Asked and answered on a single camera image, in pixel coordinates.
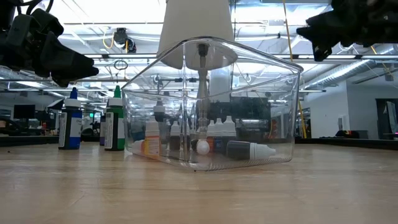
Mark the silver ventilation duct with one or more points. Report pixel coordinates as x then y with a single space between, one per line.
339 73

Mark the clear plastic container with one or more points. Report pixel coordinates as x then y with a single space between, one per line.
248 109

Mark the large blue food coloring bottle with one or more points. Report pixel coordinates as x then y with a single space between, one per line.
71 124

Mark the small blue dye bottle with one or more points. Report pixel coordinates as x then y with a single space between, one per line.
218 143

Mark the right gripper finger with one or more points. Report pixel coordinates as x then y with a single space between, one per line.
320 51
317 28

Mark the large green food coloring bottle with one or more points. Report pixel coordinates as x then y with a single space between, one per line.
114 124

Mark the small dark red dye bottle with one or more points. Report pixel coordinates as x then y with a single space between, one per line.
245 150

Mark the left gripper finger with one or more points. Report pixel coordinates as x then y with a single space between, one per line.
68 57
77 76

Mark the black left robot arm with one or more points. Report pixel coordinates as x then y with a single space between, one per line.
6 12

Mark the small yellow dye bottle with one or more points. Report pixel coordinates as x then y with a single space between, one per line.
152 143

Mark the dark computer monitor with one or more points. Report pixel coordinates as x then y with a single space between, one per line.
24 111

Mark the small white-capped dye bottle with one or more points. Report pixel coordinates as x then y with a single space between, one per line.
229 127

